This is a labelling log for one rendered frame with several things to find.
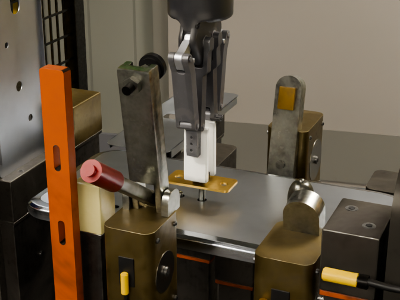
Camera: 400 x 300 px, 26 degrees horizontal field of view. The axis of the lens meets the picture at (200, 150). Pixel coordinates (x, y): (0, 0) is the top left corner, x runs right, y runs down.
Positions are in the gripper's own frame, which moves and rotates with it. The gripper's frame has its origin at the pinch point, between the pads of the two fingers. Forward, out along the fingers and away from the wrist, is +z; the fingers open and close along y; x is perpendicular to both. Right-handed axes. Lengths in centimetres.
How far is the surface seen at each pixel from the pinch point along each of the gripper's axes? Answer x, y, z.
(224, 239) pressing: -6.9, -9.3, 6.2
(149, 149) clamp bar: -1.2, -16.0, -6.2
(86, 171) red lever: 0.1, -26.6, -7.7
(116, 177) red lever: -1.2, -23.2, -5.9
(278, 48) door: 63, 227, 50
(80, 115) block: 23.2, 11.0, 2.4
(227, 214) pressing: -4.6, -2.6, 6.5
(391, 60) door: 20, 234, 52
